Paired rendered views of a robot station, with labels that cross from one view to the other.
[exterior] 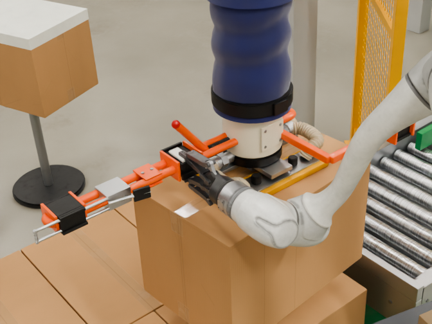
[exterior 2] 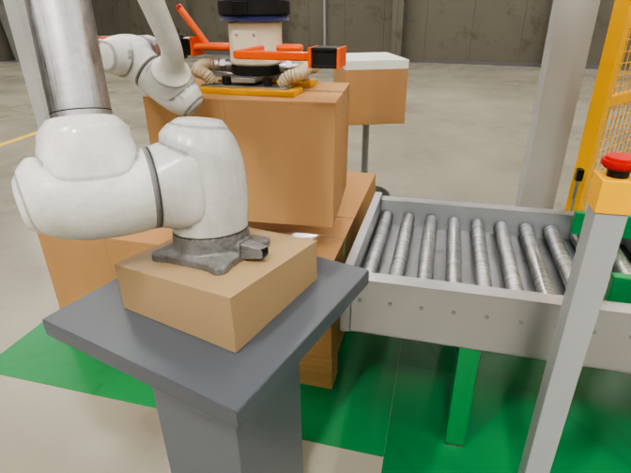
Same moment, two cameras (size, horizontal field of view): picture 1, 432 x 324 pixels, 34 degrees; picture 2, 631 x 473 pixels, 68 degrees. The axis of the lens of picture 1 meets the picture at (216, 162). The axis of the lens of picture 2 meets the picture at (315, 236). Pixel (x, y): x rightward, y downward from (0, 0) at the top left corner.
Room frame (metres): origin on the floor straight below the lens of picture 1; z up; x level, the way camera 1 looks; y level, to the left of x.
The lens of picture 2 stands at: (0.89, -1.51, 1.30)
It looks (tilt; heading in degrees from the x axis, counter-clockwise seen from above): 26 degrees down; 52
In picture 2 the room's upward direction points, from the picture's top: 1 degrees counter-clockwise
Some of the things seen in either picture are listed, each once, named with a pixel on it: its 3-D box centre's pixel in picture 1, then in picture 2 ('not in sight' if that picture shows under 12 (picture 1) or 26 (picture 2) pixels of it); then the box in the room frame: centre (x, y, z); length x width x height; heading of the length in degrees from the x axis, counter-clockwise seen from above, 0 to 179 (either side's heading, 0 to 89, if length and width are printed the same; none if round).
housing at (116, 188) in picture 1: (113, 193); not in sight; (1.47, 0.26, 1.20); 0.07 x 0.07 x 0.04; 37
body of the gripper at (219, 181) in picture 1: (217, 187); not in sight; (1.47, 0.00, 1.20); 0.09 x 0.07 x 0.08; 37
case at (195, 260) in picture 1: (254, 224); (257, 146); (1.73, -0.11, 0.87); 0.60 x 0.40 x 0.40; 132
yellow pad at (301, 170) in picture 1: (274, 173); (247, 84); (1.67, -0.16, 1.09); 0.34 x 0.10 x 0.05; 127
